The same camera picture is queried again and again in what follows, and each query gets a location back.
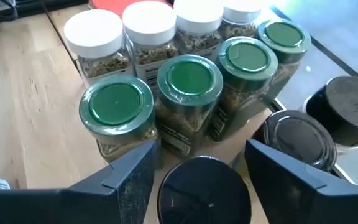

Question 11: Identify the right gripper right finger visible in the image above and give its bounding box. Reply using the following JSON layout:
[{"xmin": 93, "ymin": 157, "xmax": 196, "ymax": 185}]
[{"xmin": 244, "ymin": 139, "xmax": 358, "ymax": 224}]

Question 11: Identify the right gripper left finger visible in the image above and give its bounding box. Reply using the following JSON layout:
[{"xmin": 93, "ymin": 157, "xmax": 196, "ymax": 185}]
[{"xmin": 0, "ymin": 139, "xmax": 158, "ymax": 224}]

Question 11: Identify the black lid olive label jar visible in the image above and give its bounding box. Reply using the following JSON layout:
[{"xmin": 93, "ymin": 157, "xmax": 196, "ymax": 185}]
[{"xmin": 253, "ymin": 109, "xmax": 338, "ymax": 172}]

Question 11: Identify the purple label jar black lid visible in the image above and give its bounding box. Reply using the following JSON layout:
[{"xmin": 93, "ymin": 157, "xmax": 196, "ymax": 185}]
[{"xmin": 157, "ymin": 155, "xmax": 253, "ymax": 224}]

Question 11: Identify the orange spice jar black lid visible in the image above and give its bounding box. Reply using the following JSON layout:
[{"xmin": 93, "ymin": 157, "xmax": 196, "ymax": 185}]
[{"xmin": 301, "ymin": 75, "xmax": 358, "ymax": 155}]

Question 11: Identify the red sheets stack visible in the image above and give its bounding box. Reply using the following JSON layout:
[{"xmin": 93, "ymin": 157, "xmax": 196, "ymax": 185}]
[{"xmin": 88, "ymin": 0, "xmax": 173, "ymax": 18}]

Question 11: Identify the black wire rack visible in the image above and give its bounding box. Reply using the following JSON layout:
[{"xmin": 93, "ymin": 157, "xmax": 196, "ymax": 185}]
[{"xmin": 47, "ymin": 0, "xmax": 358, "ymax": 224}]

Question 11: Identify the black rig frame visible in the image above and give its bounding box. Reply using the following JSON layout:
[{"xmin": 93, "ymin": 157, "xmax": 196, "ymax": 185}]
[{"xmin": 0, "ymin": 0, "xmax": 88, "ymax": 27}]

